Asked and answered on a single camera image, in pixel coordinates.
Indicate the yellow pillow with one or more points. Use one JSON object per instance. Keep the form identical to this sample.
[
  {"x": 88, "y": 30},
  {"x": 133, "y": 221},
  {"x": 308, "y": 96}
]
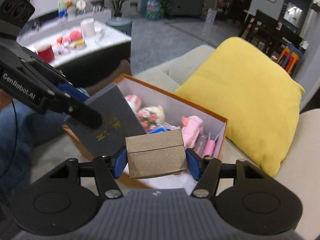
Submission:
[{"x": 245, "y": 100}]

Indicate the blue-edged tag card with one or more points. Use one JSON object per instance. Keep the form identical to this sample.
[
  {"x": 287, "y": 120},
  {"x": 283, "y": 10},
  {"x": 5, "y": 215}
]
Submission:
[{"x": 157, "y": 130}]

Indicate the beige sofa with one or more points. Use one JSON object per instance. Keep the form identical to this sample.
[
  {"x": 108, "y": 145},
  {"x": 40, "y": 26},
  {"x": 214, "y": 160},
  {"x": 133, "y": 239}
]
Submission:
[{"x": 300, "y": 155}]

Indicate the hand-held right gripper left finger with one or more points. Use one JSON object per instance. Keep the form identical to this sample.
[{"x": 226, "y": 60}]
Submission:
[{"x": 118, "y": 163}]

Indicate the beige glitter box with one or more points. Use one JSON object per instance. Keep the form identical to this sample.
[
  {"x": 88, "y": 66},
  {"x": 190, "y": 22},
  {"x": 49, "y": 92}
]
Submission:
[{"x": 155, "y": 160}]

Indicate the dark grey box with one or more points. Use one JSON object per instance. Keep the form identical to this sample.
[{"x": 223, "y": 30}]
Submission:
[{"x": 112, "y": 120}]

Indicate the potted green plant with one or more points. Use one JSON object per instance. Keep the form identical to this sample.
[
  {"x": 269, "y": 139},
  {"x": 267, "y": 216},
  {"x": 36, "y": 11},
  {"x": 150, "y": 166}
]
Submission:
[{"x": 118, "y": 2}]

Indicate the mauve packet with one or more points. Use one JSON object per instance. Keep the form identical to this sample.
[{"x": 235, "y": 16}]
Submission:
[{"x": 201, "y": 143}]

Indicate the pink flower bouquet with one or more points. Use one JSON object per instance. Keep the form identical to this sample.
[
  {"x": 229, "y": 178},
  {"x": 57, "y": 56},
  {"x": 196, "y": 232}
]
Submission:
[{"x": 146, "y": 118}]

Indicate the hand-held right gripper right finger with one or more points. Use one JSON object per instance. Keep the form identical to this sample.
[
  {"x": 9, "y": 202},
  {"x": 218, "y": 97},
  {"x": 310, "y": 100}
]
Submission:
[{"x": 193, "y": 166}]

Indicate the pink striped ball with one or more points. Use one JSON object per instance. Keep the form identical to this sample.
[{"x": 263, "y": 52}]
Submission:
[{"x": 133, "y": 102}]

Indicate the dark dining chair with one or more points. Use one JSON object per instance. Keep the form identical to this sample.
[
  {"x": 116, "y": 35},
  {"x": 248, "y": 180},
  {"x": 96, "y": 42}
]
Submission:
[{"x": 263, "y": 30}]

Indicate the multicoloured chair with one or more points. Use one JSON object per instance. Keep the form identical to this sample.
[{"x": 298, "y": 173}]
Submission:
[{"x": 290, "y": 58}]

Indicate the cluster of small toys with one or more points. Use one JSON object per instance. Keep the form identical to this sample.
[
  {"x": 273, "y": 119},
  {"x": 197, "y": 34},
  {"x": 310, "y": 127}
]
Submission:
[{"x": 62, "y": 46}]

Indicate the person's jeans leg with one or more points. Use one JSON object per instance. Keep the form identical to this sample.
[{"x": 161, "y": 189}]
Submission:
[{"x": 30, "y": 135}]

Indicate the orange storage box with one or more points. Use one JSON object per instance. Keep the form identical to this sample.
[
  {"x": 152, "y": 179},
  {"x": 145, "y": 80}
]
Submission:
[{"x": 175, "y": 105}]

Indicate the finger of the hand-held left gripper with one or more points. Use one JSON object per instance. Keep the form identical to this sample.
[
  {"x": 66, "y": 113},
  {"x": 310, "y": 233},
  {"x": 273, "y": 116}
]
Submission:
[
  {"x": 72, "y": 91},
  {"x": 82, "y": 112}
]

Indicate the white paper roll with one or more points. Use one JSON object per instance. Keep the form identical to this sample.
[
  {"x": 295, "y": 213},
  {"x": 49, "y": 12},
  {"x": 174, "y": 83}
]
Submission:
[{"x": 87, "y": 27}]

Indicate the pink plush ball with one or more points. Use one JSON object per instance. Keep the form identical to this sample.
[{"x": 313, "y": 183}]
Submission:
[{"x": 75, "y": 35}]

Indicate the yellow striped small toy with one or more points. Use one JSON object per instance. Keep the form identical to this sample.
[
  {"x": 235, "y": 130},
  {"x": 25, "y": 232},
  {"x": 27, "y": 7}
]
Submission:
[{"x": 80, "y": 44}]

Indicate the round white ornament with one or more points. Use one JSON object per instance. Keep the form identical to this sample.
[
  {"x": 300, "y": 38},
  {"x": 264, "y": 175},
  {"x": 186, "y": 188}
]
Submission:
[{"x": 81, "y": 5}]

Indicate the dark flower shelf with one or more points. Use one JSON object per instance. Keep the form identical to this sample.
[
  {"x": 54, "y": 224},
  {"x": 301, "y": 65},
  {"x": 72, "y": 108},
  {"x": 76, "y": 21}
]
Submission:
[{"x": 228, "y": 5}]

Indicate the pink hat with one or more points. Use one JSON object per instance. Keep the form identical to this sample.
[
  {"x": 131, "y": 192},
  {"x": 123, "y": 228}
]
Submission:
[{"x": 192, "y": 130}]

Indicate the white mug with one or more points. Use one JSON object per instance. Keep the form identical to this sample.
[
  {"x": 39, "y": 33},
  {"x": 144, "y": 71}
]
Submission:
[{"x": 305, "y": 45}]

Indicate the blue water jug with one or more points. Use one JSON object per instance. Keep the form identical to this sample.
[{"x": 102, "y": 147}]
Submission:
[{"x": 153, "y": 7}]

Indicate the red cup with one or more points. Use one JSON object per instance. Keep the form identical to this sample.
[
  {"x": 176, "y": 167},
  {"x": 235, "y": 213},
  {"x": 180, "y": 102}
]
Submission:
[{"x": 46, "y": 53}]

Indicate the white coffee table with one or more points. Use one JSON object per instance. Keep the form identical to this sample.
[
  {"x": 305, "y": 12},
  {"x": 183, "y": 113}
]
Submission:
[{"x": 110, "y": 41}]

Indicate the pink tube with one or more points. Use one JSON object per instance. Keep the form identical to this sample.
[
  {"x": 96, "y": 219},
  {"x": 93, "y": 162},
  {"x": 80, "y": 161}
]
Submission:
[{"x": 210, "y": 148}]

